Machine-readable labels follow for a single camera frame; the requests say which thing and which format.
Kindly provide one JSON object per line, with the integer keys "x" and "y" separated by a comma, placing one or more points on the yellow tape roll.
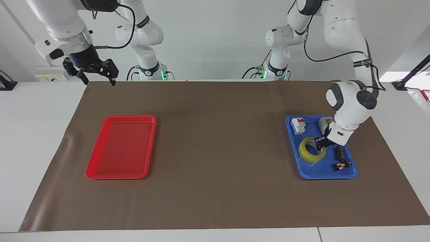
{"x": 307, "y": 156}

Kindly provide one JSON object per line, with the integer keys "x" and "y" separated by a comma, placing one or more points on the black and yellow connector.
{"x": 342, "y": 165}

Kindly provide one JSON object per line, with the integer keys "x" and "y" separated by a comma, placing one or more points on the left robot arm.
{"x": 349, "y": 101}

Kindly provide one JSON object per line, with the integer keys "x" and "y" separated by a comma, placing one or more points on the white box with red label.
{"x": 324, "y": 123}

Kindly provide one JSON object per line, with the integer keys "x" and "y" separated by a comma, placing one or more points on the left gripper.
{"x": 328, "y": 139}

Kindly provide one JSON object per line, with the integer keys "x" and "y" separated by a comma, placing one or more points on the blue plastic tray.
{"x": 324, "y": 169}

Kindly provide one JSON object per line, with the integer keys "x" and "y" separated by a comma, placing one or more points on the black stand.
{"x": 411, "y": 72}
{"x": 6, "y": 84}

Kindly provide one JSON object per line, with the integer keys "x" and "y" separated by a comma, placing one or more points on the white wall socket strip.
{"x": 50, "y": 74}

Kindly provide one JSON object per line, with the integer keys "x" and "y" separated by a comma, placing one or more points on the white circuit breaker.
{"x": 298, "y": 126}

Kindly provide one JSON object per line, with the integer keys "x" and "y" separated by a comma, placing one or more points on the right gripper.
{"x": 85, "y": 57}

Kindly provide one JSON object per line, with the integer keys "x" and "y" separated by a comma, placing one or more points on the red plastic tray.
{"x": 121, "y": 148}

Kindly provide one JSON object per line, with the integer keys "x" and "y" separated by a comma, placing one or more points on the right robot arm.
{"x": 63, "y": 20}

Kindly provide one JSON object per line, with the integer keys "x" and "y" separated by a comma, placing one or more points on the black terminal block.
{"x": 339, "y": 153}

